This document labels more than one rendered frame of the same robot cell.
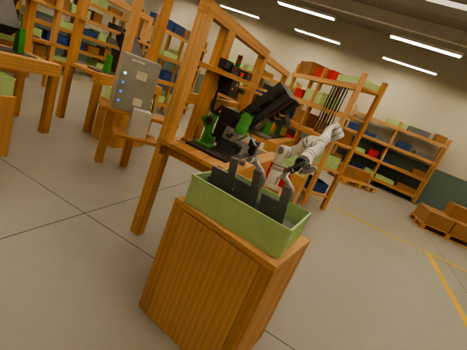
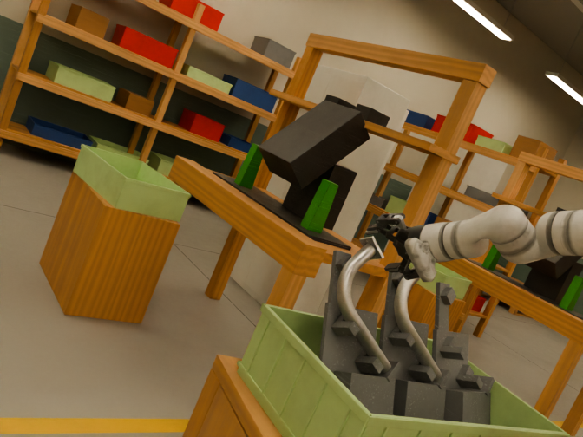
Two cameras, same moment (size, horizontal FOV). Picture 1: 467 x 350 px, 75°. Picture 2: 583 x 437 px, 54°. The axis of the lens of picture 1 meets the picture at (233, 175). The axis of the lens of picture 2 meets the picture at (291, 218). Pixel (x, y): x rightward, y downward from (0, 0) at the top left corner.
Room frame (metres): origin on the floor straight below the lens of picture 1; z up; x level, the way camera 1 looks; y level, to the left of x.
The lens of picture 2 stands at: (2.00, -1.39, 1.34)
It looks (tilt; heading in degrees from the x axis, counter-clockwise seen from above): 8 degrees down; 124
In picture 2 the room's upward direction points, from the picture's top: 23 degrees clockwise
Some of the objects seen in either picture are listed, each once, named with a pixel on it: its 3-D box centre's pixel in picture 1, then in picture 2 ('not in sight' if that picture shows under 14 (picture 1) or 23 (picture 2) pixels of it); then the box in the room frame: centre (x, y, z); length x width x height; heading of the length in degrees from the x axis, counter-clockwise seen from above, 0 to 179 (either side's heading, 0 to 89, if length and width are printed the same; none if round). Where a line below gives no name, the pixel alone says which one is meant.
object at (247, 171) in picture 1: (254, 166); not in sight; (2.85, -0.16, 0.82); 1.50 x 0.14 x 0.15; 162
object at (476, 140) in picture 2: not in sight; (430, 206); (-0.72, 5.53, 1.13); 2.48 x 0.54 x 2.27; 163
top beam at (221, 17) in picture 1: (242, 35); not in sight; (3.03, 0.40, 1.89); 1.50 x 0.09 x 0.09; 162
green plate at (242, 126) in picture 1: (244, 123); not in sight; (2.85, 0.07, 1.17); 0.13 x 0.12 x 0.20; 162
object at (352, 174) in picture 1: (353, 176); not in sight; (8.92, -3.29, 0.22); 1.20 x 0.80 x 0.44; 113
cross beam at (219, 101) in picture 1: (212, 101); not in sight; (3.05, 0.46, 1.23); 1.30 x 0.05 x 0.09; 162
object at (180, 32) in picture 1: (167, 69); not in sight; (8.36, 2.68, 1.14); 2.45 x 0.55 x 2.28; 163
